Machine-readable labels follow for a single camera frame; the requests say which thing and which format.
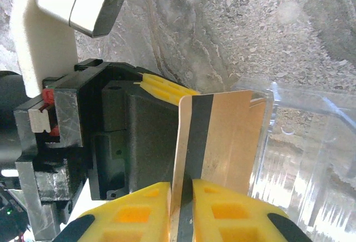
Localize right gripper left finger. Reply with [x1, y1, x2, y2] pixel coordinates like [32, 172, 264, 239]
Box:
[54, 182, 172, 242]

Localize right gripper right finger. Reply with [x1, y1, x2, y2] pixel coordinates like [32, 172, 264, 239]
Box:
[191, 180, 314, 242]

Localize clear plastic card stand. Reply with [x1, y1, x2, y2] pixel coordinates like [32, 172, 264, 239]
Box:
[230, 75, 356, 242]

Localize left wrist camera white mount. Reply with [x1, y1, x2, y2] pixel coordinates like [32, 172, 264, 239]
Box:
[9, 0, 136, 98]

